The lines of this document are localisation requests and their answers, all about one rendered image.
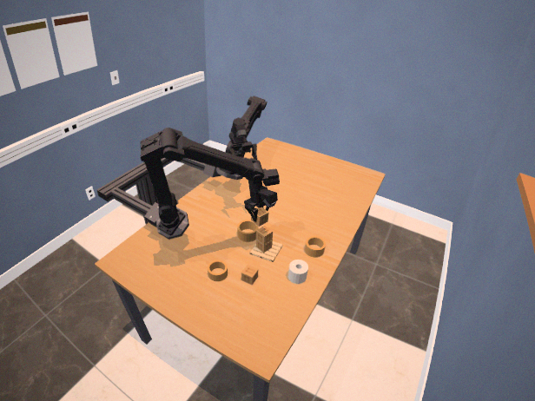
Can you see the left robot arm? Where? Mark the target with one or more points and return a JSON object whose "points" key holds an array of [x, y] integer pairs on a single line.
{"points": [[240, 131]]}

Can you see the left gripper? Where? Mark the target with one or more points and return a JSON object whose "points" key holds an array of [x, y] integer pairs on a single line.
{"points": [[240, 148]]}

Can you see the grey cylinder with pale top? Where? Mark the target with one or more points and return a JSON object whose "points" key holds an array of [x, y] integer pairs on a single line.
{"points": [[297, 273]]}

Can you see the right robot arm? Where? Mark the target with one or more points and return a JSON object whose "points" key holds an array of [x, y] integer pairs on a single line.
{"points": [[164, 145]]}

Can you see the small wooden pallet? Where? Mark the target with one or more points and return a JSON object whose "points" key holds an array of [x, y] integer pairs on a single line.
{"points": [[273, 252]]}

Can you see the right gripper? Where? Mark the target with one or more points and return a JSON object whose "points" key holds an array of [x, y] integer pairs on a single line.
{"points": [[250, 205]]}

